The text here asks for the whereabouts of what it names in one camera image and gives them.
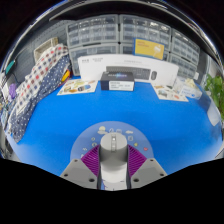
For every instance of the light grey computer mouse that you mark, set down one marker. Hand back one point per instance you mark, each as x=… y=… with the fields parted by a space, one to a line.
x=113 y=160

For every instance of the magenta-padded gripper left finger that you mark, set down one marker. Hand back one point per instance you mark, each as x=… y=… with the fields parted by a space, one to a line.
x=88 y=163

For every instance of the yellow card package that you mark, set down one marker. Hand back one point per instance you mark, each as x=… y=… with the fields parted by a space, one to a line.
x=149 y=49

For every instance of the purple fabric pouch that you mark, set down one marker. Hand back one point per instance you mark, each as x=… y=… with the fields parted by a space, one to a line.
x=12 y=90

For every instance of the long white keyboard box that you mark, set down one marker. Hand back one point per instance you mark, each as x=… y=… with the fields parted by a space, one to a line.
x=93 y=66

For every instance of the food-print sticker sheet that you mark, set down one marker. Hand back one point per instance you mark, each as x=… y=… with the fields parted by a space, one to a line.
x=168 y=93
x=77 y=87

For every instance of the white woven basket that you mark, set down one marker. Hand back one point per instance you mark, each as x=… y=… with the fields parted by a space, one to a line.
x=45 y=48

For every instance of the navy polka dot cloth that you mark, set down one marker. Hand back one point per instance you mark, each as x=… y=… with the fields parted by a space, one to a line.
x=23 y=116

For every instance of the small white carton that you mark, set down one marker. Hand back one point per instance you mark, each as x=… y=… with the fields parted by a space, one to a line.
x=190 y=90

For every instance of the grey plastic drawer cabinet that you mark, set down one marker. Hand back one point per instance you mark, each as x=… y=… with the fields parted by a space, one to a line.
x=185 y=53
x=93 y=33
x=146 y=28

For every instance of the red blue checked cloth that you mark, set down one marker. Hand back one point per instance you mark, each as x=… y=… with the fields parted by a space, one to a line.
x=43 y=70

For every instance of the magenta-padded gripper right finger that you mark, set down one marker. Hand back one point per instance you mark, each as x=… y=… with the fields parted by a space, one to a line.
x=138 y=163

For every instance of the round rabbit-print mouse pad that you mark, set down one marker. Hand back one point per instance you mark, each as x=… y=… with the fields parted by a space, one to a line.
x=86 y=138

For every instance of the green potted plant white pot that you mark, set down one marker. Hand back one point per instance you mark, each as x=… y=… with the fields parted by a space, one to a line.
x=216 y=90

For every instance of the small dark product box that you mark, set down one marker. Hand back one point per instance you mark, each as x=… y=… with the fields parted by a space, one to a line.
x=116 y=81

